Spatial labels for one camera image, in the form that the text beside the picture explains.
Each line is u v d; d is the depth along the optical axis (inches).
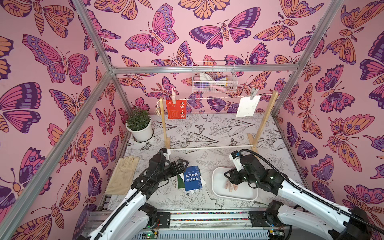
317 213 17.7
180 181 33.9
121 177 34.5
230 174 27.6
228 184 32.3
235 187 32.8
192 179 33.8
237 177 27.1
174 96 25.0
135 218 23.3
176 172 26.6
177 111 28.4
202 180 33.8
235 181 26.1
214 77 37.4
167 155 28.7
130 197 19.7
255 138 41.6
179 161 27.6
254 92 25.4
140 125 37.2
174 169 27.0
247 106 28.7
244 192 32.9
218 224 28.7
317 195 18.3
